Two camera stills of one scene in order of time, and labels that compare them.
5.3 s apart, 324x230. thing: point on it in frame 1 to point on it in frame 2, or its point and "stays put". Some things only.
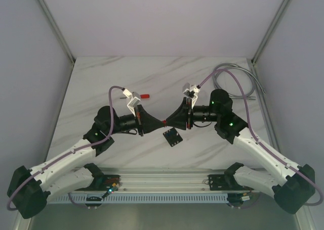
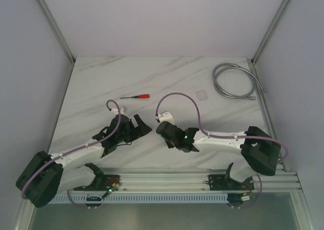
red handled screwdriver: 144,96 stays put
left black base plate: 104,182 stays put
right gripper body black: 198,113 to 171,145
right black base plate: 225,182 stays put
